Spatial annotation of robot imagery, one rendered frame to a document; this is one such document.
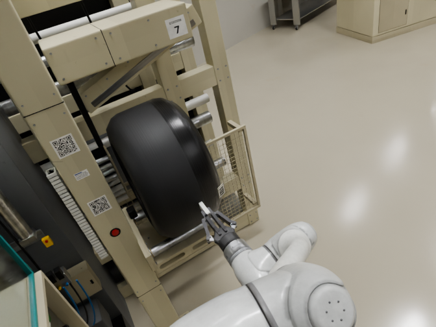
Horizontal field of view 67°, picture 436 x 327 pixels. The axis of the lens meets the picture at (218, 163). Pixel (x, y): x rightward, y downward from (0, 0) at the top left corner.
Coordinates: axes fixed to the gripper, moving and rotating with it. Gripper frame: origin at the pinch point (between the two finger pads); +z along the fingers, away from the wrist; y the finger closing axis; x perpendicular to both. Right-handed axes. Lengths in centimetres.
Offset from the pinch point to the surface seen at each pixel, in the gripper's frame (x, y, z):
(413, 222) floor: 115, -147, -12
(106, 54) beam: -47, 5, 58
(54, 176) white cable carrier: -22, 43, 29
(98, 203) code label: -4.7, 34.0, 25.5
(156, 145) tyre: -24.8, 6.2, 17.4
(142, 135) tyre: -27.6, 8.6, 23.0
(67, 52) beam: -52, 19, 58
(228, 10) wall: 118, -308, 500
